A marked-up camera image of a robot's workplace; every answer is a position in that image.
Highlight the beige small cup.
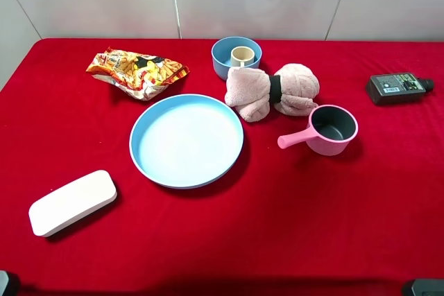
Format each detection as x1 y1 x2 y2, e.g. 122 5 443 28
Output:
230 46 255 67

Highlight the blue bowl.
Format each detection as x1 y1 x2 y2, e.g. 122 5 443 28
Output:
211 36 262 80

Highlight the snack chip bag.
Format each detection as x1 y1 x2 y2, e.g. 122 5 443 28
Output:
86 49 189 101

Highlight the pink rolled towel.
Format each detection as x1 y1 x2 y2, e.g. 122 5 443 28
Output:
225 63 320 123

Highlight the large blue plate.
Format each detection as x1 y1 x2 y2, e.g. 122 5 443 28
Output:
129 94 244 189

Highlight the pink saucepan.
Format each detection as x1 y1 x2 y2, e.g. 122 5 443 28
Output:
277 105 359 156

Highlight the black bottle with label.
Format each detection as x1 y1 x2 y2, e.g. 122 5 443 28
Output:
366 72 434 105

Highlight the red tablecloth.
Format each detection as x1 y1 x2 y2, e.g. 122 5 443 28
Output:
1 39 443 295

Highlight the white rectangular case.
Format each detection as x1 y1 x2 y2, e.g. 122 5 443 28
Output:
28 170 117 237

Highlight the black device bottom right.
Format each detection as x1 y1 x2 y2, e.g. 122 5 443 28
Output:
402 279 444 296

